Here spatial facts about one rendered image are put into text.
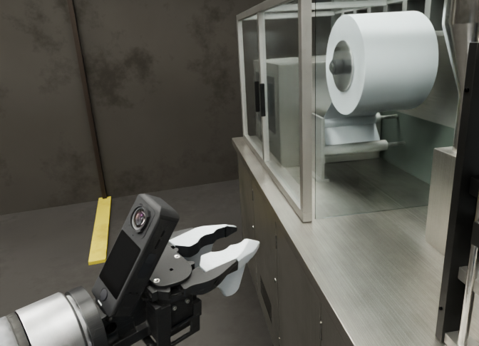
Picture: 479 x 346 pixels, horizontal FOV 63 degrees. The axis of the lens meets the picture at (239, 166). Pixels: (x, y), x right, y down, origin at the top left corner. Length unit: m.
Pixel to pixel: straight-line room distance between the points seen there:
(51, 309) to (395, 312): 0.72
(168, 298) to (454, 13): 0.85
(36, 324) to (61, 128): 3.73
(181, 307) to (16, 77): 3.75
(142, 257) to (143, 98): 3.65
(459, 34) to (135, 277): 0.86
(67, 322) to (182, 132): 3.75
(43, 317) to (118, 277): 0.07
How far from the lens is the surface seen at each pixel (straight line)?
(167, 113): 4.03
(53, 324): 0.38
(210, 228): 0.49
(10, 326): 0.39
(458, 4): 1.02
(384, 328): 0.89
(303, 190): 1.22
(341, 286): 0.99
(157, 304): 0.41
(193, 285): 0.41
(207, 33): 4.05
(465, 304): 0.81
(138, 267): 0.38
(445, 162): 1.10
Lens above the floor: 1.46
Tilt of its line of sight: 18 degrees down
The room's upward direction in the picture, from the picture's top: 4 degrees counter-clockwise
